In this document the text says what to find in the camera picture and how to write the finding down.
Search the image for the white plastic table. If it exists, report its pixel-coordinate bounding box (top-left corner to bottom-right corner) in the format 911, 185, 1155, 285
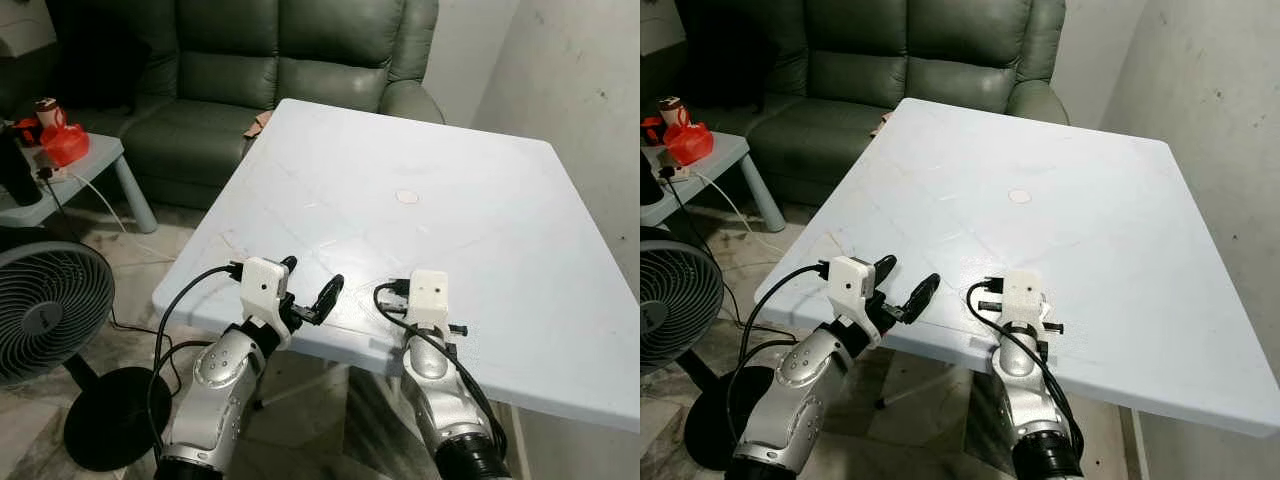
151, 97, 641, 480
754, 96, 1280, 480

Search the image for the light blue side table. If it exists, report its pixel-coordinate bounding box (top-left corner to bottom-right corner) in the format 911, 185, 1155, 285
640, 132, 787, 234
0, 132, 160, 234

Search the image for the green leather sofa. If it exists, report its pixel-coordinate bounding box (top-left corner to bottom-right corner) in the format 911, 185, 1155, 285
45, 0, 447, 212
675, 0, 1071, 208

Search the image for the black floor fan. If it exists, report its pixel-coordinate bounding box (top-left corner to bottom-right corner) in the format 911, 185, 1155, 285
640, 226, 771, 473
0, 227, 175, 474

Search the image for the red plastic bag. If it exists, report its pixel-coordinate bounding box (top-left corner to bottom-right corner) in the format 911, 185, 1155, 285
39, 107, 92, 169
664, 107, 716, 167

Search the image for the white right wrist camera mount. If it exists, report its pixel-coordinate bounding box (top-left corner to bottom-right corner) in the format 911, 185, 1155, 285
999, 269, 1048, 333
404, 269, 452, 337

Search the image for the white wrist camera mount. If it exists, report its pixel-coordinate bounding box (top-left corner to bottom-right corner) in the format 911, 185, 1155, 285
999, 269, 1048, 333
404, 269, 452, 337
239, 257, 294, 348
827, 255, 880, 343

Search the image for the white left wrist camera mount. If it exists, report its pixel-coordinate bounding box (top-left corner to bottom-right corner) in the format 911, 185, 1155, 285
827, 255, 880, 343
239, 257, 294, 348

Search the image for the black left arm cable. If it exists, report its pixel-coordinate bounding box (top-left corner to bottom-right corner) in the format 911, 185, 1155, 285
726, 261, 833, 441
146, 262, 247, 456

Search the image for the thin white cable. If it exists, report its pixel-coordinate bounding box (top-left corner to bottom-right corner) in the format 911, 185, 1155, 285
68, 171, 176, 263
690, 171, 773, 229

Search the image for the thin black power cable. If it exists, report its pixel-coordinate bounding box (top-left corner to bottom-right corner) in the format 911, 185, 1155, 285
660, 168, 771, 336
40, 168, 161, 336

